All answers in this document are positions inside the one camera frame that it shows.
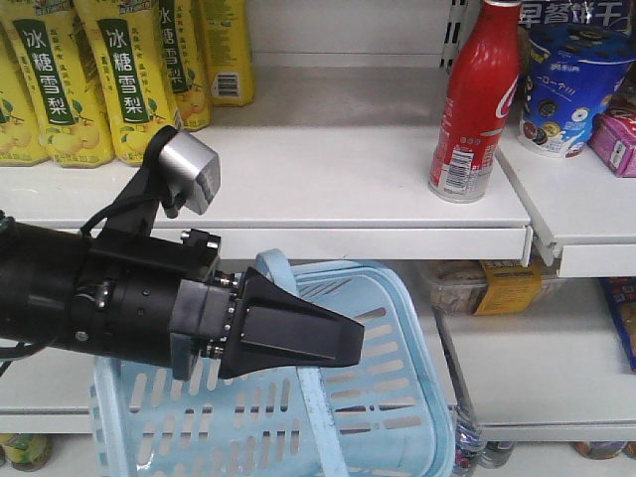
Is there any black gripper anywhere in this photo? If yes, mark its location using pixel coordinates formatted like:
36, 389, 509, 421
74, 229, 365, 381

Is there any light blue plastic basket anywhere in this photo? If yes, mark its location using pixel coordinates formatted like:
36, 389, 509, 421
90, 251, 454, 476

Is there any red coke aluminium bottle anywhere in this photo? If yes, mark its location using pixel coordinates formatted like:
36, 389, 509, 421
428, 1, 521, 204

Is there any yellow pear drink bottle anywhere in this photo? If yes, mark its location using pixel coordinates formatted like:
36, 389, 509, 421
1, 1, 115, 168
74, 0, 183, 166

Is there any blue snack bag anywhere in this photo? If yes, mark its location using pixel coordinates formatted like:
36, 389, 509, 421
599, 277, 635, 372

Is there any pink biscuit box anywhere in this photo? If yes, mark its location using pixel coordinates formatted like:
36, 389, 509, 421
587, 101, 635, 178

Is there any blue oreo cup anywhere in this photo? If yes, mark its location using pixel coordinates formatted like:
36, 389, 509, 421
518, 23, 635, 158

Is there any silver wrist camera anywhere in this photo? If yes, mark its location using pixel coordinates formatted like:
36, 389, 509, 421
158, 126, 221, 219

